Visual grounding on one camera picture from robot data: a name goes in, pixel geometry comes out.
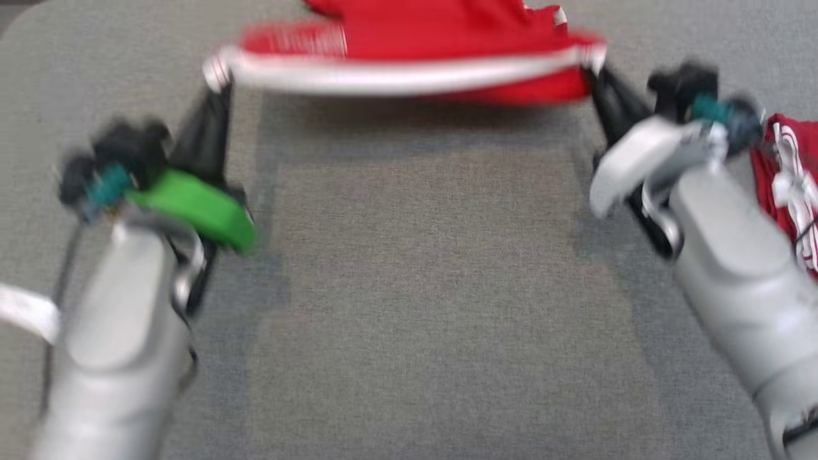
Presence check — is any red shorts white stripe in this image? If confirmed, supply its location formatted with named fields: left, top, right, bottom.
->
left=203, top=0, right=608, bottom=107

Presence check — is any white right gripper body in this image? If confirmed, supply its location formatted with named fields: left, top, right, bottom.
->
left=588, top=115, right=730, bottom=257

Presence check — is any black left arm cable teal connector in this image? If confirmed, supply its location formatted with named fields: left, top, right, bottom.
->
left=40, top=165, right=134, bottom=416

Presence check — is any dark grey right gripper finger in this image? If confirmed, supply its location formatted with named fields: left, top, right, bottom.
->
left=583, top=66, right=630, bottom=146
left=601, top=64, right=657, bottom=128

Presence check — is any red white lettered jersey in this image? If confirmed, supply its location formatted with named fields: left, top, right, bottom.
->
left=749, top=114, right=818, bottom=282

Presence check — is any white cable label tag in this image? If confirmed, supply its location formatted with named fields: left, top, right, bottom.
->
left=0, top=284, right=62, bottom=346

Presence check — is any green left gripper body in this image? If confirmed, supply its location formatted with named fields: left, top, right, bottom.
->
left=125, top=167, right=258, bottom=254

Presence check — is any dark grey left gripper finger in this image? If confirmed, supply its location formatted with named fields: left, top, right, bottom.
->
left=169, top=89, right=212, bottom=176
left=210, top=84, right=235, bottom=187

